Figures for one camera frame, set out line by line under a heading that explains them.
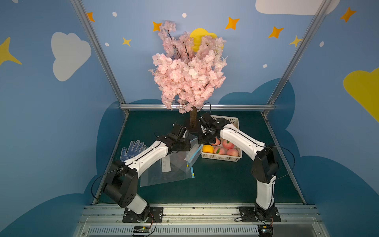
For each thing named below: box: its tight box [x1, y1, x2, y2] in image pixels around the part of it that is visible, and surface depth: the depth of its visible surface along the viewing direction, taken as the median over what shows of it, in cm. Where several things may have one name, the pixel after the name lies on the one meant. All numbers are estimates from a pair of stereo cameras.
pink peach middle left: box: [213, 146, 225, 156], surface depth 93 cm
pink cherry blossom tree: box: [149, 20, 228, 130], surface depth 70 cm
